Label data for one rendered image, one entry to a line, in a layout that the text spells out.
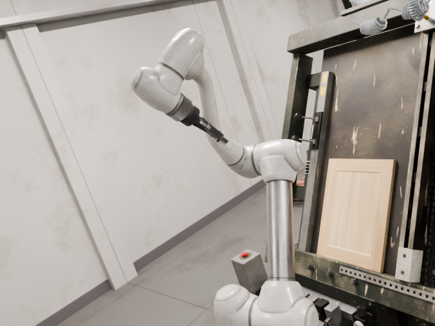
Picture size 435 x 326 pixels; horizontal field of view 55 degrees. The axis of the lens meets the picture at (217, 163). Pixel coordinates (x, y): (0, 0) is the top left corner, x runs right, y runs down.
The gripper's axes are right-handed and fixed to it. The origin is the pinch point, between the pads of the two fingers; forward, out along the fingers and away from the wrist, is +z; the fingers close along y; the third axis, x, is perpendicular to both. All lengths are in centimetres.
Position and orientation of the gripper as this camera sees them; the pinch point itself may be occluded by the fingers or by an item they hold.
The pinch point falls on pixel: (225, 141)
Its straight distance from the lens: 153.2
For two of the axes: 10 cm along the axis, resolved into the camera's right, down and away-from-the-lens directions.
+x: -5.5, 8.4, -0.3
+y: -4.6, -2.7, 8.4
